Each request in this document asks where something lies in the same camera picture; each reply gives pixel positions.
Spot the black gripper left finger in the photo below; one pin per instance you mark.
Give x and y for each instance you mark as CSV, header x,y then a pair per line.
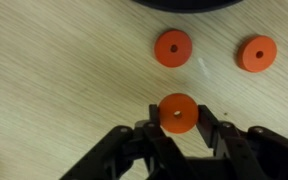
x,y
130,156

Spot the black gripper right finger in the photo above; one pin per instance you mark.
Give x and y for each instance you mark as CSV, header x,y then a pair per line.
x,y
260,156

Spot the black bowl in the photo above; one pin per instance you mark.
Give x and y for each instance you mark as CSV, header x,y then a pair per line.
x,y
187,4

